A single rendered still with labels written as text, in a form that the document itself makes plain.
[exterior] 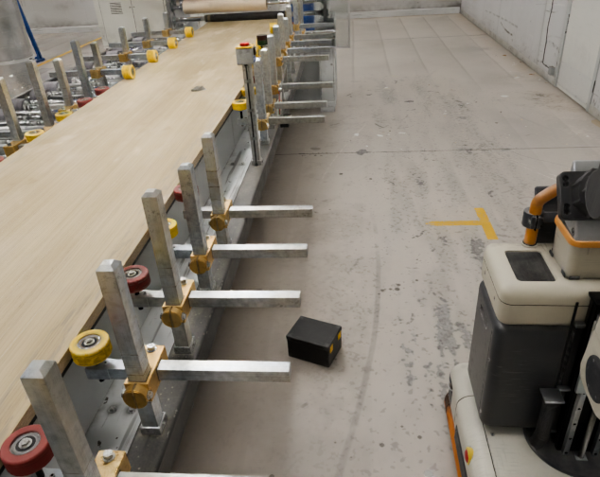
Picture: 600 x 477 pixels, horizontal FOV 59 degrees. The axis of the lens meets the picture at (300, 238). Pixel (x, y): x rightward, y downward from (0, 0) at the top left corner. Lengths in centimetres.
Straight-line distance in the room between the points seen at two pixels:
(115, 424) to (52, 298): 34
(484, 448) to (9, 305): 134
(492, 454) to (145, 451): 99
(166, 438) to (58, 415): 42
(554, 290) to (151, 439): 101
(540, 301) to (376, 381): 99
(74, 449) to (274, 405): 137
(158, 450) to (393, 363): 134
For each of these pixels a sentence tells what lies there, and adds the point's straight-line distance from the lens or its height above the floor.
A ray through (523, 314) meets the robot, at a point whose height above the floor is 74.
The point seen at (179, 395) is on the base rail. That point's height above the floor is 70.
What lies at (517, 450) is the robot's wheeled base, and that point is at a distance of 176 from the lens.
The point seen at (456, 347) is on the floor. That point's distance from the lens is 245.
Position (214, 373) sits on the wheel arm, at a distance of 114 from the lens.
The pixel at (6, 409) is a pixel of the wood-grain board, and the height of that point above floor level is 90.
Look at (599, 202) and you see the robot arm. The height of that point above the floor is 123.
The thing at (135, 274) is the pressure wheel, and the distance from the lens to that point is 137.
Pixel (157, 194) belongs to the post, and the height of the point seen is 114.
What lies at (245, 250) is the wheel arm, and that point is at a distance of 153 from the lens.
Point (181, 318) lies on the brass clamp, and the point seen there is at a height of 83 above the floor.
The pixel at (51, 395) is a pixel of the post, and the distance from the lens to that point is 83.
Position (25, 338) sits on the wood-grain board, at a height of 90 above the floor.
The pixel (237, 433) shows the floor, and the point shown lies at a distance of 212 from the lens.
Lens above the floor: 162
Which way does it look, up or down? 30 degrees down
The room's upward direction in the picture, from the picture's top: 4 degrees counter-clockwise
